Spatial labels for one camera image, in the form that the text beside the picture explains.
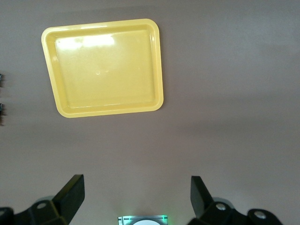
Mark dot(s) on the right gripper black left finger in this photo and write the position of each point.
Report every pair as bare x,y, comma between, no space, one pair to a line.
61,206

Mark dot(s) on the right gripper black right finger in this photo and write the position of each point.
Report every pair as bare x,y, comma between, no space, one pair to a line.
204,208

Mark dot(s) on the yellow push button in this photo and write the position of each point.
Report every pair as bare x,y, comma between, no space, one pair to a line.
1,112

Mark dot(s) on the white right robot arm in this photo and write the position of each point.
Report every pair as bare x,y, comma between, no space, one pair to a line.
146,223

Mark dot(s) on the brown table cover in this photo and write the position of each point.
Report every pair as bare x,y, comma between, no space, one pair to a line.
222,122

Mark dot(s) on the yellow plastic tray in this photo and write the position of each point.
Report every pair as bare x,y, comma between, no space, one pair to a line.
105,70

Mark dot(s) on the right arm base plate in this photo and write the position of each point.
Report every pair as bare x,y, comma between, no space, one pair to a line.
123,220

